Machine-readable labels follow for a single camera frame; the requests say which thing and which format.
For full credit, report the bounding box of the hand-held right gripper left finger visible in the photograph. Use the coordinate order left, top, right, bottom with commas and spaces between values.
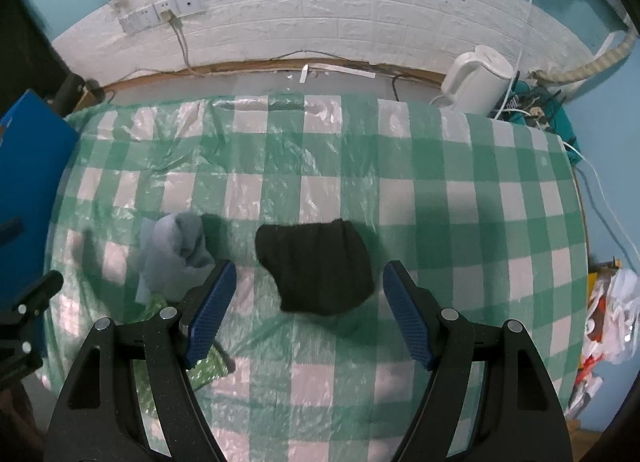
45, 258, 237, 462

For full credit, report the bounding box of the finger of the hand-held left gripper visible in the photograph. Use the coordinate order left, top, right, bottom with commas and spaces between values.
0, 217, 25, 245
0, 269, 65, 340

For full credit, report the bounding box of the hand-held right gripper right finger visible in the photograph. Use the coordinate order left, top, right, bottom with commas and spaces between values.
382, 259, 571, 462

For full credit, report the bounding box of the green patterned cloth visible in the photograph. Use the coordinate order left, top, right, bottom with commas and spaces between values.
130, 292, 236, 415

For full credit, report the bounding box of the blue cardboard box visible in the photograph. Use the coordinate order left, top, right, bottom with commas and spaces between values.
0, 89, 81, 303

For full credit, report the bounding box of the grey-blue sock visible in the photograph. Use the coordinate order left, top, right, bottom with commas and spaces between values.
136, 212, 217, 305

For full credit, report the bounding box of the black sock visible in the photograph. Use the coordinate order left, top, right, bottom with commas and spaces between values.
255, 218, 375, 317

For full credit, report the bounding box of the green checked plastic tablecloth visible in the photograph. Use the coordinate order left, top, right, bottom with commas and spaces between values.
42, 92, 591, 462

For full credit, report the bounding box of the white plastic bag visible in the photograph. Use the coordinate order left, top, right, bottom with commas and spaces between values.
582, 267, 640, 365

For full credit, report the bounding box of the white power strip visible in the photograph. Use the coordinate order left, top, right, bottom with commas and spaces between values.
517, 104, 551, 130

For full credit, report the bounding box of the teal plastic basket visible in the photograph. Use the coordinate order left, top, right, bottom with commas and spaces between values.
492, 79, 573, 163

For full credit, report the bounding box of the white electric kettle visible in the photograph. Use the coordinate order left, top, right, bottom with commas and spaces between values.
432, 44, 516, 115

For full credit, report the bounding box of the white tape strip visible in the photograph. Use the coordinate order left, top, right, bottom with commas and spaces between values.
300, 62, 376, 85

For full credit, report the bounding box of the white power cable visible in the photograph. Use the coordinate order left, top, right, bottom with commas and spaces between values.
562, 139, 640, 268

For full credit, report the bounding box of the grey plug cable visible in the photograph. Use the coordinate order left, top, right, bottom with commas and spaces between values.
167, 12, 193, 73

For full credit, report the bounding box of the braided beige hose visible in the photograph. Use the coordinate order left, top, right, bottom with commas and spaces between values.
532, 27, 640, 85

